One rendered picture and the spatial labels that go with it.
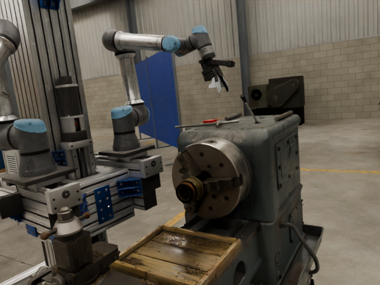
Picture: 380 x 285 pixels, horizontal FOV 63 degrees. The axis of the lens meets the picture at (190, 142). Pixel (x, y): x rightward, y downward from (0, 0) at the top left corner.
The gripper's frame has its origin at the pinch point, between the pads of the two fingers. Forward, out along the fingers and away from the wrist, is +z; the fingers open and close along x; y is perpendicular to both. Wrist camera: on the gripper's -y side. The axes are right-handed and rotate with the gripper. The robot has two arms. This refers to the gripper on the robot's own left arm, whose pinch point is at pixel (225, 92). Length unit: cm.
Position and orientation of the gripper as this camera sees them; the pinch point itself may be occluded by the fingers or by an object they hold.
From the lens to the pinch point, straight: 161.5
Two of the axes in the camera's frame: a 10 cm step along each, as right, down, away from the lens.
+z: 3.4, 9.4, 0.5
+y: -8.6, 2.9, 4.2
